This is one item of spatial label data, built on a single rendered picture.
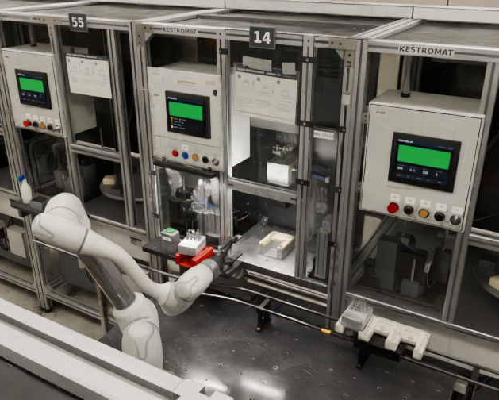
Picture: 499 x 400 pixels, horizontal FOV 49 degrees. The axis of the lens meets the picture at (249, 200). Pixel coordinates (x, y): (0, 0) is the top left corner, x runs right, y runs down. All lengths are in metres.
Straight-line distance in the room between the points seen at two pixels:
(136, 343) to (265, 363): 0.59
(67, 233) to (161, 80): 0.97
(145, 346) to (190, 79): 1.19
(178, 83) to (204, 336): 1.19
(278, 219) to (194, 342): 0.88
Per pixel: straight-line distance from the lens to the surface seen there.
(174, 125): 2.66
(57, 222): 2.06
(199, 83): 2.55
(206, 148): 2.61
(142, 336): 2.26
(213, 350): 2.58
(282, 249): 2.75
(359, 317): 2.40
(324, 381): 2.44
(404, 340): 2.43
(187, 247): 2.69
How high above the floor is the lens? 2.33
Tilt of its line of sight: 24 degrees down
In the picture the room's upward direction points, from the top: straight up
